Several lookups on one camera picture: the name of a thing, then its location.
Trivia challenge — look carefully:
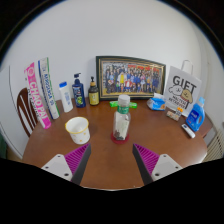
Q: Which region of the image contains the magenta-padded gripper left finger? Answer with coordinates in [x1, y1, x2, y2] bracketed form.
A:
[40, 143, 92, 186]

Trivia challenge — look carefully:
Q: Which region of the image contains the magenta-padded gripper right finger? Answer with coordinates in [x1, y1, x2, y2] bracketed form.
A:
[132, 143, 184, 186]

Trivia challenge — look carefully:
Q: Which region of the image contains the clear green-labelled drink bottle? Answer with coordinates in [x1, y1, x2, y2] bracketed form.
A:
[112, 94, 132, 142]

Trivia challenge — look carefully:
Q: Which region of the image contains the white yellow-rimmed enamel mug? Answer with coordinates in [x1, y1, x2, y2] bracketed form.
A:
[64, 116, 91, 145]

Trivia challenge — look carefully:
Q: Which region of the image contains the white stick thermometer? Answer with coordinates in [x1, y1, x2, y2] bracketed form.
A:
[180, 123, 196, 139]

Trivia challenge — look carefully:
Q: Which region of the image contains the small colourful box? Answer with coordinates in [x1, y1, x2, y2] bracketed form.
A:
[166, 106, 184, 122]

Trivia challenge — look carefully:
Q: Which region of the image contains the blue white tissue pack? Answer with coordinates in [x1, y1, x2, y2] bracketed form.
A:
[146, 93, 167, 112]

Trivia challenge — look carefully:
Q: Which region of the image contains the white blue-capped lotion bottle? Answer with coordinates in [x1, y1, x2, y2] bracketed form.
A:
[58, 81, 74, 113]

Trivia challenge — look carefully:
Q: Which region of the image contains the blue detergent bottle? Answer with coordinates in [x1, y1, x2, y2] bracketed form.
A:
[185, 96, 206, 132]

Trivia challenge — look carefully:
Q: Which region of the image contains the dark blue pump bottle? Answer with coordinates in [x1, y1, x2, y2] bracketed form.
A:
[71, 72, 87, 109]

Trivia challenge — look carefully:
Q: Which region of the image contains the white radiator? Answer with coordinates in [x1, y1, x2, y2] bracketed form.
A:
[203, 128, 224, 163]

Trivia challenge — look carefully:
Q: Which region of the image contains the amber yellow-labelled pump bottle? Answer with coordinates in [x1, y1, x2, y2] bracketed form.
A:
[87, 76, 101, 107]

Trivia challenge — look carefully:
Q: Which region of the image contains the tall pink shuttlecock tube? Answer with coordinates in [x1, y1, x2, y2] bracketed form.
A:
[23, 61, 53, 130]

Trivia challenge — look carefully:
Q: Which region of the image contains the green crate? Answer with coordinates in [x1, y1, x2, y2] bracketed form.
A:
[0, 132, 8, 160]

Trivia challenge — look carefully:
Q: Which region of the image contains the white refrigerator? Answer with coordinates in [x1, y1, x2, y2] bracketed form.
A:
[0, 64, 25, 160]

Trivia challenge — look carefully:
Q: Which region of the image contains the dark wooden chair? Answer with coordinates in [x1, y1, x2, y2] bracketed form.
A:
[16, 87, 39, 138]

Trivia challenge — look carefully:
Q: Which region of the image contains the white printed paper gift bag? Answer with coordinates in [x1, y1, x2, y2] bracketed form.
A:
[163, 59, 203, 118]

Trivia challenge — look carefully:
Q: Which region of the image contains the framed group photo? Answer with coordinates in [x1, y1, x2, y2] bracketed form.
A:
[95, 55, 167, 101]

